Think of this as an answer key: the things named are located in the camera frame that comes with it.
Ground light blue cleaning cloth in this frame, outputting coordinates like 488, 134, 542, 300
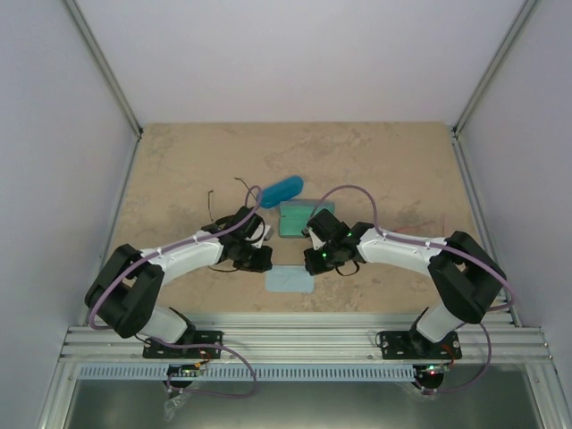
265, 265, 315, 294

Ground grey-blue teal-lined glasses case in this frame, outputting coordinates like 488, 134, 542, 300
278, 199, 317, 239

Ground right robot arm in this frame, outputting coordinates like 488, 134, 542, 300
304, 209, 507, 358

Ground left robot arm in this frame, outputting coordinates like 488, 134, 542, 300
85, 206, 273, 357

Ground brown tortoiseshell sunglasses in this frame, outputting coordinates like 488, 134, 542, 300
206, 176, 251, 222

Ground red translucent sunglasses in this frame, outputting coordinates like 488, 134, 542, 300
394, 214, 447, 237

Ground blue hard glasses case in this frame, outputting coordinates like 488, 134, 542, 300
260, 175, 304, 209

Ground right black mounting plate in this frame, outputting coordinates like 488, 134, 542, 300
374, 329, 462, 360

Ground black mounting plate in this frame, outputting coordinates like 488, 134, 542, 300
142, 330, 223, 360
374, 329, 462, 360

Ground left small circuit board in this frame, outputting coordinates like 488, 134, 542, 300
166, 363, 208, 378

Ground small circuit board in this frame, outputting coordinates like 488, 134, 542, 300
166, 363, 208, 378
416, 364, 450, 378

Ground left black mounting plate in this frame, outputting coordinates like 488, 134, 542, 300
142, 330, 223, 360

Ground right small circuit board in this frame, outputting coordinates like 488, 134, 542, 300
416, 364, 450, 378

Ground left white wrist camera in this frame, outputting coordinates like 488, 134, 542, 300
250, 223, 274, 248

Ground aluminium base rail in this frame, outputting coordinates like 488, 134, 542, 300
59, 312, 553, 364

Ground grey slotted cable duct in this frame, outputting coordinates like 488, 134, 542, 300
78, 362, 419, 382

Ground left aluminium frame post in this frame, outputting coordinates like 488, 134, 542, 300
62, 0, 143, 139

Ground aluminium frame post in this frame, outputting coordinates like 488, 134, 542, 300
62, 0, 143, 139
451, 0, 542, 139

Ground right aluminium frame post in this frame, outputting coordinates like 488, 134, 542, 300
451, 0, 542, 139

